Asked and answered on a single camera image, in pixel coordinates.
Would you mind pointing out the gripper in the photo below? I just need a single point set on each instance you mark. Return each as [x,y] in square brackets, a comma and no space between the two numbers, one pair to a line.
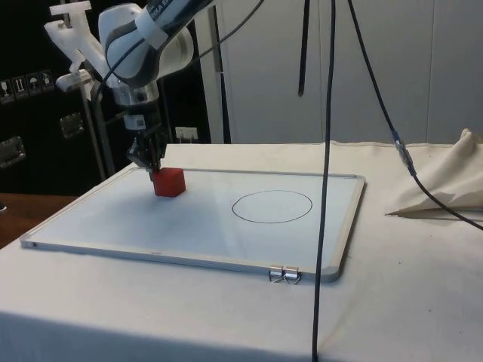
[145,117]

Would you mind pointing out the red cube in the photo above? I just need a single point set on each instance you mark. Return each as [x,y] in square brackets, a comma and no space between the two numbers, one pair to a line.
[170,183]

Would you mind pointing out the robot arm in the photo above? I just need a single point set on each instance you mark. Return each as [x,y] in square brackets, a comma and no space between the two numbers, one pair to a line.
[132,56]

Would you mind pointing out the black cabinet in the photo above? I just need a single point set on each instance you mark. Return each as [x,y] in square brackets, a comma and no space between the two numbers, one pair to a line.
[34,143]

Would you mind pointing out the silver binder clip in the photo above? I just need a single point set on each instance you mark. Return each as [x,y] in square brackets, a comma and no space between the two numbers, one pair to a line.
[276,272]
[292,273]

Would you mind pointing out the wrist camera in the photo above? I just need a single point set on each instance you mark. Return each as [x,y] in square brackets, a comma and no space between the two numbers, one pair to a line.
[132,94]

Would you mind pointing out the whiteboard with silver frame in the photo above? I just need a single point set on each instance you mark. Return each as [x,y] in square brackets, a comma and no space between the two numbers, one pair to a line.
[151,226]

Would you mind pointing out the white camera stand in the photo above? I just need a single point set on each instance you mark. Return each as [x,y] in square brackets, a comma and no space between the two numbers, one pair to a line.
[75,41]

